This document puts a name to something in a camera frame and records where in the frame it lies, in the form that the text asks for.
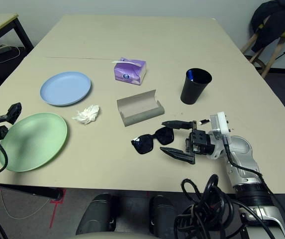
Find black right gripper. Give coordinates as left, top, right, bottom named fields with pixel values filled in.
left=159, top=120, right=214, bottom=165

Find black sunglasses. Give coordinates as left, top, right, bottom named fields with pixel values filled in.
left=131, top=126, right=175, bottom=155

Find light green plate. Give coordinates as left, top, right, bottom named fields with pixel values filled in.
left=0, top=112, right=70, bottom=173

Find grey glasses case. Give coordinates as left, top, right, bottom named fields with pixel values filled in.
left=116, top=89, right=165, bottom=127

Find white tissue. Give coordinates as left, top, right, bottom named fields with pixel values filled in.
left=72, top=105, right=100, bottom=125

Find black plastic cup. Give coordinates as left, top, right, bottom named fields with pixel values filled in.
left=180, top=68, right=212, bottom=105

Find light blue plate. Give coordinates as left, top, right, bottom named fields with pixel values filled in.
left=39, top=71, right=92, bottom=107

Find dark grey robot right leg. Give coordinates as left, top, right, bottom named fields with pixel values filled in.
left=149, top=195, right=183, bottom=239

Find dark grey robot leg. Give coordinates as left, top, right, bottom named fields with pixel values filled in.
left=76, top=193, right=118, bottom=236
left=149, top=195, right=183, bottom=239

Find purple tissue pack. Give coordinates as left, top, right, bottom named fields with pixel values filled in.
left=111, top=57, right=147, bottom=86

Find dark grey robot left leg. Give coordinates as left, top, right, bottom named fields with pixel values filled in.
left=76, top=193, right=118, bottom=236

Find wooden chair with jacket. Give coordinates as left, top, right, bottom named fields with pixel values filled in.
left=251, top=0, right=285, bottom=53

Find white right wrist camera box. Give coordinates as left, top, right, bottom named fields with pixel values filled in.
left=205, top=111, right=232, bottom=160

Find black tangled cable bundle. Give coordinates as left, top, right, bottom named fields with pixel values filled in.
left=173, top=174, right=282, bottom=239

